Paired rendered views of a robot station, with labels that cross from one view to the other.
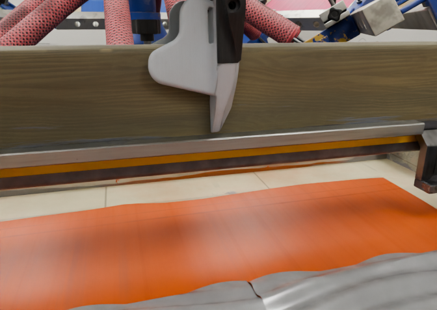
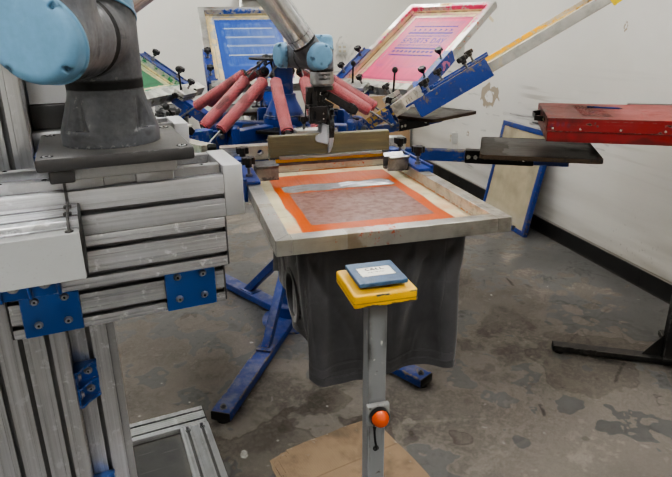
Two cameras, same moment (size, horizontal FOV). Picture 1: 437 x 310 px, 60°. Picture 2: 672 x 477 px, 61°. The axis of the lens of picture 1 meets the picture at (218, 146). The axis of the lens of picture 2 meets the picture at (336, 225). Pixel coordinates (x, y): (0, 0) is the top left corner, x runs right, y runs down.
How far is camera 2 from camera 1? 1.60 m
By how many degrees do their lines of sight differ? 1
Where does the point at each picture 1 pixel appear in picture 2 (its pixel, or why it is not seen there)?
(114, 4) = (280, 99)
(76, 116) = (299, 149)
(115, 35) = (283, 115)
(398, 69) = (374, 137)
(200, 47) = (325, 134)
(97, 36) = (199, 75)
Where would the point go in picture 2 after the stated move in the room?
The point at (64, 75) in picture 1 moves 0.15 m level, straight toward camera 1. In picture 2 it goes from (298, 140) to (314, 149)
